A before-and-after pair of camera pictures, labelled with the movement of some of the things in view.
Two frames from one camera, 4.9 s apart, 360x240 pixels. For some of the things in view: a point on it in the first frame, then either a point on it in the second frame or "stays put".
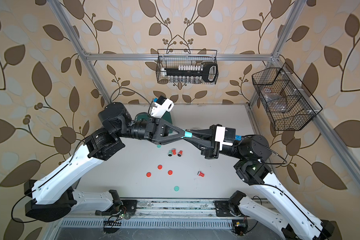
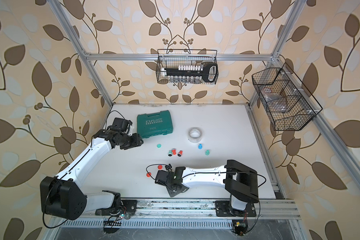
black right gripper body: [213, 154] -> [170, 191]
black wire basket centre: [183, 66] stays put
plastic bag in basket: [275, 102] stays put
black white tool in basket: [210, 70] stays put
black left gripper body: [148, 127] -> [133, 141]
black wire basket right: [289, 104] stays put
